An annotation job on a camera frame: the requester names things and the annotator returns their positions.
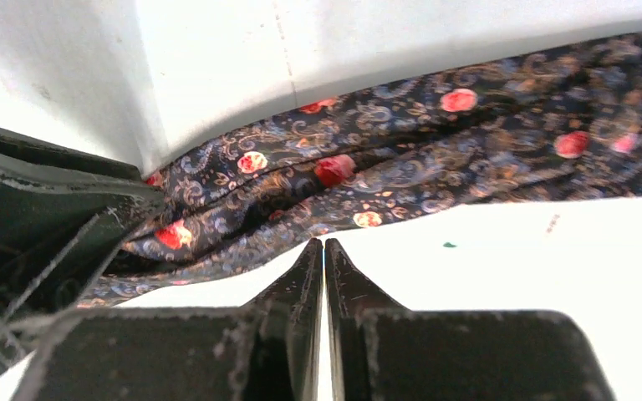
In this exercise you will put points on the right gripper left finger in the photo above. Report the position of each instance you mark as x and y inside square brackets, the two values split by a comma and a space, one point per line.
[266, 349]

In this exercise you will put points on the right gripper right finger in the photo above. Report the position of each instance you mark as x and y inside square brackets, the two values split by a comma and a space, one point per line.
[382, 350]

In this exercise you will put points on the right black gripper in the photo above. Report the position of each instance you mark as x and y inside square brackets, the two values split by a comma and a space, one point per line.
[64, 215]

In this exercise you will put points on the dark floral red-dotted tie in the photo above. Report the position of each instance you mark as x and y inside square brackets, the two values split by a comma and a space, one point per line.
[560, 124]

